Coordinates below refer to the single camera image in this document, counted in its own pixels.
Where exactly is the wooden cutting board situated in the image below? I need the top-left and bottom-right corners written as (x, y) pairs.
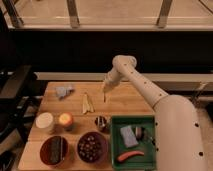
top-left (18, 82), bottom-right (153, 171)

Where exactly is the red bowl with nuts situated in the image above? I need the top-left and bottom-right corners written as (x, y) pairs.
top-left (77, 132), bottom-right (108, 163)

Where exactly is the wooden knife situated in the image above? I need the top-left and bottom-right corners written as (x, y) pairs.
top-left (82, 93), bottom-right (88, 114)

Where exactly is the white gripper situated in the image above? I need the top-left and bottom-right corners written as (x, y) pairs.
top-left (102, 70), bottom-right (119, 94)

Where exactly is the crumpled blue-grey cloth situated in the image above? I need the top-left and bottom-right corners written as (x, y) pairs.
top-left (55, 86), bottom-right (74, 100)

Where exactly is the white lidded cup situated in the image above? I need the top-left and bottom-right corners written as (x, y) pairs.
top-left (35, 112), bottom-right (54, 132)

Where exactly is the red-yellow apple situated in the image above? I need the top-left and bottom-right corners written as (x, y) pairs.
top-left (58, 113), bottom-right (73, 129)

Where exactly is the black side furniture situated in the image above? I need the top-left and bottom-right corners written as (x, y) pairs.
top-left (0, 64), bottom-right (40, 171)

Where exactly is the small metal cup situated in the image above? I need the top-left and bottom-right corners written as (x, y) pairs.
top-left (95, 116), bottom-right (107, 131)

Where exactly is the metal ladle black handle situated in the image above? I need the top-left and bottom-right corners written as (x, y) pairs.
top-left (135, 127), bottom-right (155, 144)

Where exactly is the red bowl with dark block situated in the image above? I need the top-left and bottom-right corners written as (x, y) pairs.
top-left (40, 136), bottom-right (69, 167)

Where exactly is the green plastic tray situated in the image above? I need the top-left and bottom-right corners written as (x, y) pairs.
top-left (110, 116), bottom-right (156, 171)

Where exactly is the orange sausage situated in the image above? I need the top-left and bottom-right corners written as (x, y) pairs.
top-left (117, 150), bottom-right (144, 162)

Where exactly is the blue-grey sponge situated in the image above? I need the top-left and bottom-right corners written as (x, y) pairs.
top-left (120, 125), bottom-right (138, 148)

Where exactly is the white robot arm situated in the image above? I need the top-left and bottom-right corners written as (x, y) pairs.
top-left (103, 55), bottom-right (207, 171)

